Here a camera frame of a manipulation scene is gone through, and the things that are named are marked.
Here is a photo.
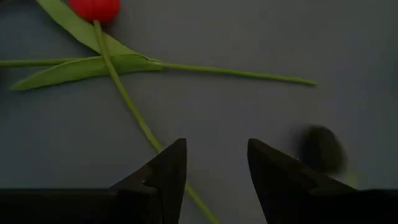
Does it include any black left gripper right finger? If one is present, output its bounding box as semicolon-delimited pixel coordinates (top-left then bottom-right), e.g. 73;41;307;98
247;138;358;224

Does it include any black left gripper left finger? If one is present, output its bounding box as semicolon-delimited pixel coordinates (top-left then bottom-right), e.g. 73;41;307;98
110;138;188;224

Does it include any black artificial tulip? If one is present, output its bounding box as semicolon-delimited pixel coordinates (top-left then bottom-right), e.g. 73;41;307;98
297;124;363;190

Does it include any red artificial tulip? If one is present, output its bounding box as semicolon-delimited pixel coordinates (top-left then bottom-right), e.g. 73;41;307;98
68;0;222;224

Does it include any near green tulip stem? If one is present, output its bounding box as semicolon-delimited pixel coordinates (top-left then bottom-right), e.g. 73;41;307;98
0;0;318;91

